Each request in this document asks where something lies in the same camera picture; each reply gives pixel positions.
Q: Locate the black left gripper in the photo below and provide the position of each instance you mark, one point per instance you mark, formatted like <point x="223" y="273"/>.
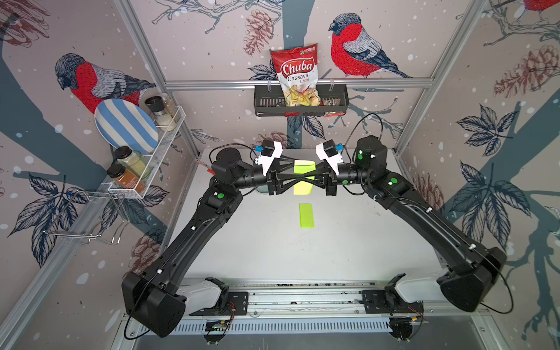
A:
<point x="271" y="184"/>

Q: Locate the green sauce jar black lid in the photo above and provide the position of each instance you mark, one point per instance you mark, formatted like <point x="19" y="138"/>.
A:
<point x="133" y="161"/>

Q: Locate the red pink utensil in cup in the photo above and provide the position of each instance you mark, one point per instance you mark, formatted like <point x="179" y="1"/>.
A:
<point x="205" y="165"/>

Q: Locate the red Chuba cassava chips bag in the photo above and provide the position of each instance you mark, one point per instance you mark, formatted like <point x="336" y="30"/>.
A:
<point x="298" y="75"/>

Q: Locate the orange sauce jar black lid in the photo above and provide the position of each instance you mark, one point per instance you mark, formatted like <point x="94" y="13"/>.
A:
<point x="125" y="178"/>

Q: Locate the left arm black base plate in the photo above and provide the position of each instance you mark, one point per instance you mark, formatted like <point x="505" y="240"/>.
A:
<point x="238" y="303"/>

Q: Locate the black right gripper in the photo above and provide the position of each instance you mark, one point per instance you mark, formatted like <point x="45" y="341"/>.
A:
<point x="328" y="181"/>

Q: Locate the black wire wall basket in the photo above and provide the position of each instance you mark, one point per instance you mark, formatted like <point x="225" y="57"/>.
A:
<point x="270" y="102"/>

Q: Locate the metal wire hook rack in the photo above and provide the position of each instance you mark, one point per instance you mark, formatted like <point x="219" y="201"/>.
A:
<point x="103" y="220"/>

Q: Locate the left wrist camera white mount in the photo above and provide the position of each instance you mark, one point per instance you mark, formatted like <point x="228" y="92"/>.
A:
<point x="268" y="151"/>

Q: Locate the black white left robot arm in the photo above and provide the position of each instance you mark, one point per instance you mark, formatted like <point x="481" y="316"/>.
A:
<point x="152" y="298"/>

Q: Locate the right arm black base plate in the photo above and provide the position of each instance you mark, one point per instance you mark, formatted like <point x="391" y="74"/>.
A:
<point x="372" y="302"/>

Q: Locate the brown spice glass jar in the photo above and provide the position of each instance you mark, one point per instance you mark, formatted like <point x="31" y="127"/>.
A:
<point x="171" y="107"/>

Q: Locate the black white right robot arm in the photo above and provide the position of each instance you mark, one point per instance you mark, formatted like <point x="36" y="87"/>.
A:
<point x="471" y="269"/>

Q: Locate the blue white striped plate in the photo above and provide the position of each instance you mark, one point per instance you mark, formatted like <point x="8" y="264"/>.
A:
<point x="122" y="123"/>

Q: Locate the white wire wall shelf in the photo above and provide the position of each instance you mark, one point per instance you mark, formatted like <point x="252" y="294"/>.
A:
<point x="152" y="163"/>

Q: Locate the black lid spice grinder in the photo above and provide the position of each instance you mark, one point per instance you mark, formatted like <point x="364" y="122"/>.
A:
<point x="162" y="118"/>

